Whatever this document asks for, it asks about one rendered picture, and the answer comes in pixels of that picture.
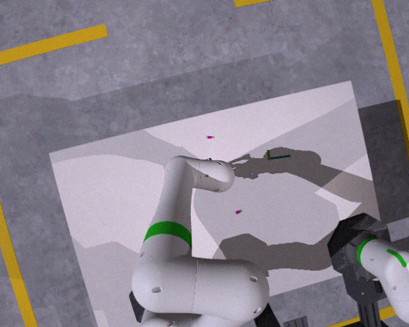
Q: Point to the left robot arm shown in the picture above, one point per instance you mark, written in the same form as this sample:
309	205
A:
170	283

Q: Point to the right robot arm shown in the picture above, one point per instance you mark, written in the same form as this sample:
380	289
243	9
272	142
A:
386	264

